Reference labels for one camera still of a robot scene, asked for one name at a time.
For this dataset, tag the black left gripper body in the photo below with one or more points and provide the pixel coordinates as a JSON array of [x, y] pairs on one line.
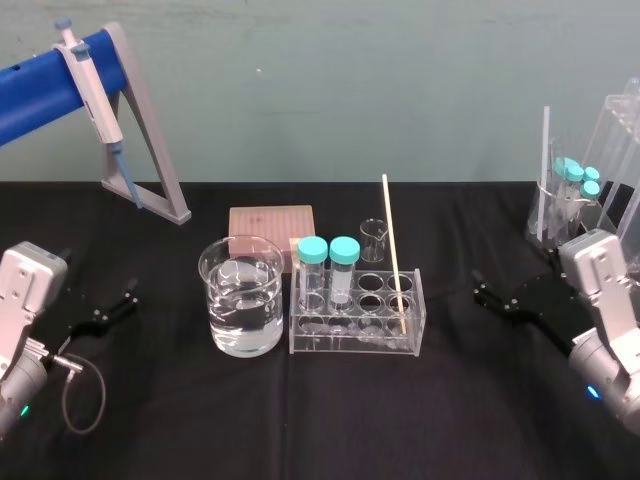
[[62, 330]]

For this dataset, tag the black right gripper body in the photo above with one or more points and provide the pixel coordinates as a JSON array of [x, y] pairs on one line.
[[552, 305]]

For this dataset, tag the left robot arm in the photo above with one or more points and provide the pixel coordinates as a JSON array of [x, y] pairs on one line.
[[22, 290]]

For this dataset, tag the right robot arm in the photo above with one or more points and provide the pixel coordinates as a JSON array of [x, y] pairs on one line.
[[600, 285]]

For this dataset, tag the glass beaker holding tubes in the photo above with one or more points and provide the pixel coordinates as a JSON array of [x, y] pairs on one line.
[[545, 225]]

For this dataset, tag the small teal capped tube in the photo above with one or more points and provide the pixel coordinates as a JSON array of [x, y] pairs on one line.
[[562, 165], [592, 173], [575, 173], [590, 189]]

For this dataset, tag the cream thermometer rod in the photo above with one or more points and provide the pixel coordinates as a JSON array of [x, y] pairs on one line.
[[392, 240]]

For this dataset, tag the large glass beaker with water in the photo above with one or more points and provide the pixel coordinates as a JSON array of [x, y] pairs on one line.
[[242, 310]]

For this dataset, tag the small empty glass beaker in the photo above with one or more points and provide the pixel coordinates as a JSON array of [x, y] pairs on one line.
[[374, 245]]

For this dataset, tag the clear acrylic test tube rack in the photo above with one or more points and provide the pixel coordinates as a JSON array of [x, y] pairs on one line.
[[357, 340]]

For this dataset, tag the white filled teal capped tube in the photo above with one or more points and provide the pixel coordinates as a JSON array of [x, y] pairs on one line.
[[344, 280]]

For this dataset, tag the empty teal capped tube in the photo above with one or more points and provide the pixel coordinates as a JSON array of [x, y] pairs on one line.
[[312, 250]]

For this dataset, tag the white stirring rod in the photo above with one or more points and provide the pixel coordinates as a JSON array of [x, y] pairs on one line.
[[544, 150]]

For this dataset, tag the clear acrylic stand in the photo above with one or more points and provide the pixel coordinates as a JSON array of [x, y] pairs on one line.
[[617, 150]]

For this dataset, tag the white pipette with blue knob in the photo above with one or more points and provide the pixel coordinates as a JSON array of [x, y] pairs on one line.
[[95, 107]]

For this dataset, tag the blue and grey pipette stand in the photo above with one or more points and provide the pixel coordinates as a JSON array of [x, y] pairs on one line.
[[35, 95]]

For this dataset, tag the pink pipette tip box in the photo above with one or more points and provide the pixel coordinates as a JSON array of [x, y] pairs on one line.
[[272, 220]]

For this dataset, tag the black table cloth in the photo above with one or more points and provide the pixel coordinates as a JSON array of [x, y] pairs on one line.
[[320, 415]]

